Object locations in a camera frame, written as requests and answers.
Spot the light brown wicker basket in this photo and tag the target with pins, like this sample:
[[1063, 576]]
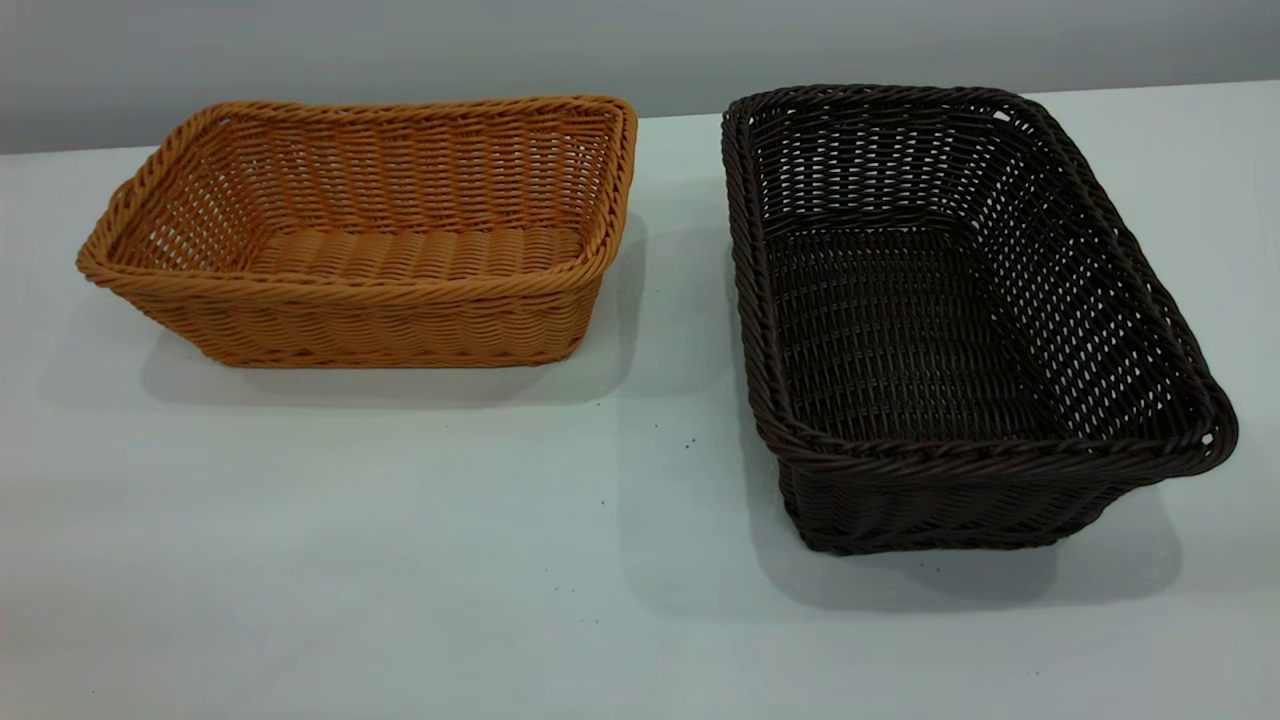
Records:
[[400, 300]]

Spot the dark brown wicker basket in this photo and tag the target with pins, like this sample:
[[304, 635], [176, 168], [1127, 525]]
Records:
[[900, 330]]

